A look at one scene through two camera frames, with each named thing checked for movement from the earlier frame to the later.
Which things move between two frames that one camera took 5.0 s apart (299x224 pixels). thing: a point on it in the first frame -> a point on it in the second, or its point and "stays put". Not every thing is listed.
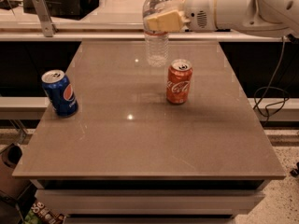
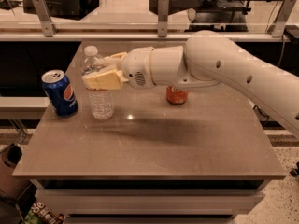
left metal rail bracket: [46, 21] stays put
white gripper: [199, 9] -> [135, 66]
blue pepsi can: [60, 92] stays put
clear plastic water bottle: [156, 28] -> [101, 103]
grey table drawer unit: [150, 201] stays put
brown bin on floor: [12, 187] stays put
